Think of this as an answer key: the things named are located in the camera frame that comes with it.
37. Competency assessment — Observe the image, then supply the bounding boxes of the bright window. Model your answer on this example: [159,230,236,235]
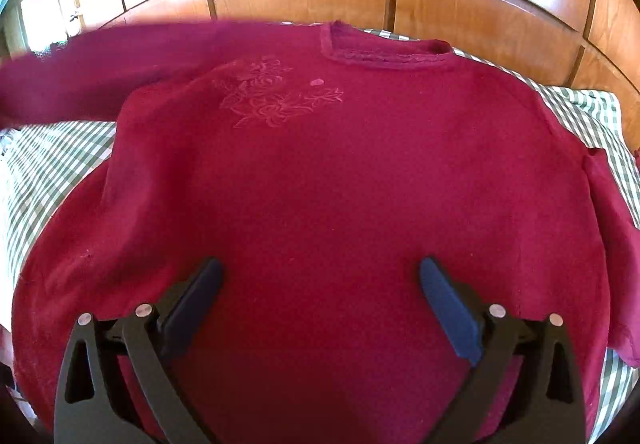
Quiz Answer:
[0,0,83,62]

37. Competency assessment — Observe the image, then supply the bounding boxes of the red towel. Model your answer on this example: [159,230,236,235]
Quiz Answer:
[0,20,640,444]

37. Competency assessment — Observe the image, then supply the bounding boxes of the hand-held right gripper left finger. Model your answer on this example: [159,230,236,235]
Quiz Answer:
[54,257,224,444]

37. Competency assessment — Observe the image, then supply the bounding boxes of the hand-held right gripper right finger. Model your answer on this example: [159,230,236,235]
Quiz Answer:
[419,255,587,444]

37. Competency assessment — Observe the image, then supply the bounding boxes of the green white checked bedsheet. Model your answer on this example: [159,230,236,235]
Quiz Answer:
[0,27,640,444]

